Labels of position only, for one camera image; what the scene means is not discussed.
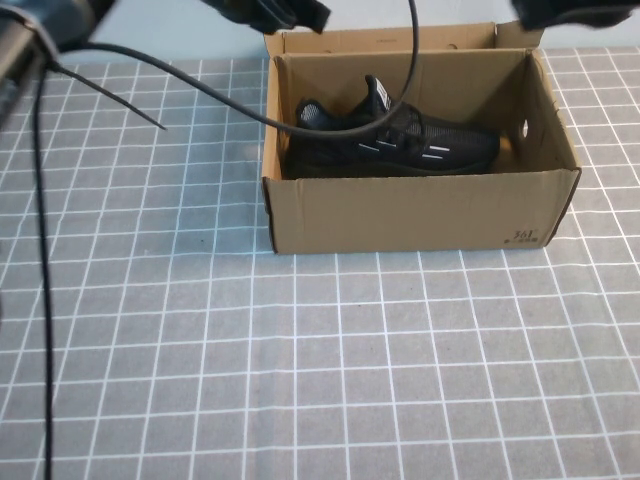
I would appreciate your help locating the grey white-grid tablecloth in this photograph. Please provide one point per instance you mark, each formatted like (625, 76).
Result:
(250, 350)

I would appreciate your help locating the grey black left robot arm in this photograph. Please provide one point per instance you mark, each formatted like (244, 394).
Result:
(30, 45)

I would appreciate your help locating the black knit sneaker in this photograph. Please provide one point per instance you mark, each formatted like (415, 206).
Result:
(450, 145)

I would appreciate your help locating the brown cardboard shoe box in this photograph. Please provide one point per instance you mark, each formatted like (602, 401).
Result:
(400, 215)

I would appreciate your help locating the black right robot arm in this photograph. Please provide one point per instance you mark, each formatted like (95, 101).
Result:
(560, 12)

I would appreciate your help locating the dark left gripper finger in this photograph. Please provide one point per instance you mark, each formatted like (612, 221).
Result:
(315, 15)
(260, 15)

